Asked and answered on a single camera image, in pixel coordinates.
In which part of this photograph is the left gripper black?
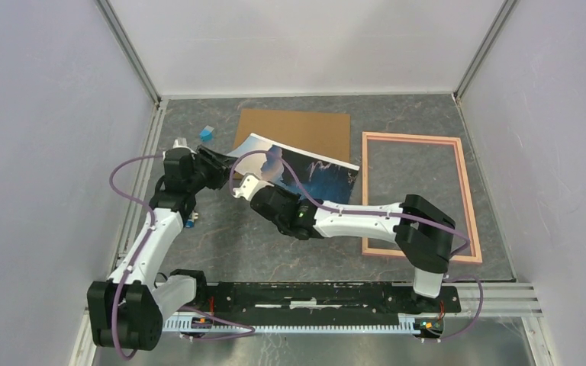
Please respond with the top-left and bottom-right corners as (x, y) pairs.
(186, 144), (241, 194)

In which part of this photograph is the landscape photo print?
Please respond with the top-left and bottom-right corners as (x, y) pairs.
(228, 133), (359, 204)

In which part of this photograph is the pink wooden picture frame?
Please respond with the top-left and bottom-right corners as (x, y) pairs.
(361, 131), (483, 264)

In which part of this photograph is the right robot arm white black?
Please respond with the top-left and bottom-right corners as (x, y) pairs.
(246, 185), (457, 311)

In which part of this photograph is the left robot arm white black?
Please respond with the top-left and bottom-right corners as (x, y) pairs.
(87, 146), (236, 358)

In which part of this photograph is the blue cube block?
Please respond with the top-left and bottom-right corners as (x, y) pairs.
(199, 126), (214, 142)

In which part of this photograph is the toy brick car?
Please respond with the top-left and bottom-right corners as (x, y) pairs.
(184, 211), (199, 229)

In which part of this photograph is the brown backing board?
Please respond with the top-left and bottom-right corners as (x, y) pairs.
(233, 109), (351, 162)

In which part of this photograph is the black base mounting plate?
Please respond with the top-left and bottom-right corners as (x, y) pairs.
(189, 281), (462, 326)

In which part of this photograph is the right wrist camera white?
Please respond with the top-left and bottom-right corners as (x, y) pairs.
(231, 173), (273, 201)

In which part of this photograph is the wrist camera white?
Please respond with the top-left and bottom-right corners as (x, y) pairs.
(231, 173), (273, 201)
(172, 137), (194, 152)

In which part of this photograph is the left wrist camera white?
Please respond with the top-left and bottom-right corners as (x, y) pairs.
(172, 137), (194, 152)

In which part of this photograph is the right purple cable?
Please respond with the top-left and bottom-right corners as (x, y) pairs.
(228, 149), (485, 343)

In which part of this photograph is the purple cable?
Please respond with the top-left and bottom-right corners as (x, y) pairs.
(108, 153), (256, 361)
(228, 149), (485, 343)

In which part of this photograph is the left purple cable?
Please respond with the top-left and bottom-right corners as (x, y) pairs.
(108, 153), (256, 361)

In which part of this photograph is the slotted cable duct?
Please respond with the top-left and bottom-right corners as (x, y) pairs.
(163, 313), (420, 336)

